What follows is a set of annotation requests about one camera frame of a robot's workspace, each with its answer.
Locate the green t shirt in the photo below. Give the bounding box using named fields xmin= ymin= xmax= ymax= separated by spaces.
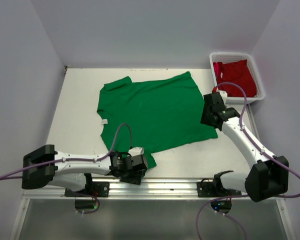
xmin=97 ymin=71 xmax=218 ymax=168

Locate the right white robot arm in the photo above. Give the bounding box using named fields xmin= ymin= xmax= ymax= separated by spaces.
xmin=201 ymin=92 xmax=289 ymax=202

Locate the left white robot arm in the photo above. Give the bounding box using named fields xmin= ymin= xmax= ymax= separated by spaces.
xmin=21 ymin=144 xmax=148 ymax=196

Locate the red t shirt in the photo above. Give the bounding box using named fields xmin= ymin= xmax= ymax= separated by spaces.
xmin=213 ymin=59 xmax=257 ymax=98

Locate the white plastic basket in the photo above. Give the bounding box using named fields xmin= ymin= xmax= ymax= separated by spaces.
xmin=209 ymin=52 xmax=265 ymax=103

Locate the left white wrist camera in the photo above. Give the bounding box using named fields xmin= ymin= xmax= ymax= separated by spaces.
xmin=128 ymin=147 xmax=144 ymax=157

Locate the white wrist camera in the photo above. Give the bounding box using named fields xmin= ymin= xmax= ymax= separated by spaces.
xmin=218 ymin=90 xmax=228 ymax=103
xmin=128 ymin=147 xmax=144 ymax=157

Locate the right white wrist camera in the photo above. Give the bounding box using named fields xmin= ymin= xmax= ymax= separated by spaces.
xmin=218 ymin=90 xmax=228 ymax=103

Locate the side aluminium rail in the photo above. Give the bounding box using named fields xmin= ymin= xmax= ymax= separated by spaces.
xmin=246 ymin=104 xmax=260 ymax=140

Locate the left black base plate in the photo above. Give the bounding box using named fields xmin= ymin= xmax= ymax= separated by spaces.
xmin=64 ymin=181 xmax=110 ymax=198

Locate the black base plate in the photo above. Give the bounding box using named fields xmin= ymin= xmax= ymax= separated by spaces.
xmin=64 ymin=181 xmax=110 ymax=198
xmin=197 ymin=180 xmax=242 ymax=198

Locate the aluminium mounting rail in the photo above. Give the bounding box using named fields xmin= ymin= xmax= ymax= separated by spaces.
xmin=23 ymin=177 xmax=285 ymax=201

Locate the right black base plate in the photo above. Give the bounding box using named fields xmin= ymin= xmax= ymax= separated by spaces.
xmin=197 ymin=180 xmax=242 ymax=198

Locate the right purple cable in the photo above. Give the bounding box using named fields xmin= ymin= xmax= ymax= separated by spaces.
xmin=196 ymin=82 xmax=300 ymax=240

